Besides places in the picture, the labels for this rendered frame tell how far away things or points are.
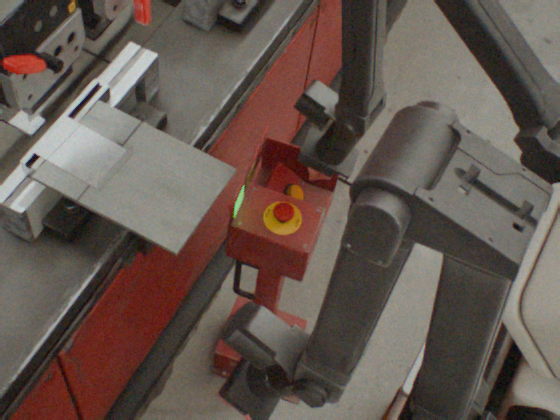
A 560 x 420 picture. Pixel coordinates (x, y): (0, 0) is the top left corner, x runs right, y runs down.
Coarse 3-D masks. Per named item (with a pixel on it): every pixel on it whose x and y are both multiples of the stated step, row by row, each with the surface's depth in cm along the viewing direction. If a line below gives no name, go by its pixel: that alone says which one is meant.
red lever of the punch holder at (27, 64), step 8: (16, 56) 99; (24, 56) 100; (32, 56) 101; (40, 56) 104; (48, 56) 104; (8, 64) 97; (16, 64) 97; (24, 64) 98; (32, 64) 99; (40, 64) 101; (48, 64) 104; (56, 64) 104; (16, 72) 97; (24, 72) 98; (32, 72) 101; (56, 72) 105
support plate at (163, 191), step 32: (96, 128) 132; (128, 128) 132; (128, 160) 129; (160, 160) 130; (192, 160) 130; (64, 192) 125; (96, 192) 125; (128, 192) 126; (160, 192) 126; (192, 192) 127; (128, 224) 123; (160, 224) 123; (192, 224) 124
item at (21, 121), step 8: (0, 104) 132; (0, 112) 131; (8, 112) 131; (16, 112) 131; (0, 120) 131; (8, 120) 130; (16, 120) 130; (24, 120) 131; (32, 120) 131; (40, 120) 131; (16, 128) 130; (24, 128) 130; (32, 128) 130; (40, 128) 131; (32, 136) 130
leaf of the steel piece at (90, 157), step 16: (80, 128) 131; (64, 144) 129; (80, 144) 129; (96, 144) 130; (112, 144) 130; (48, 160) 127; (64, 160) 128; (80, 160) 128; (96, 160) 128; (112, 160) 128; (80, 176) 126; (96, 176) 127; (112, 176) 127
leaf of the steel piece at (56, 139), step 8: (64, 120) 132; (72, 120) 132; (56, 128) 131; (64, 128) 131; (72, 128) 131; (48, 136) 130; (56, 136) 130; (64, 136) 130; (48, 144) 129; (56, 144) 129; (40, 152) 128; (48, 152) 128
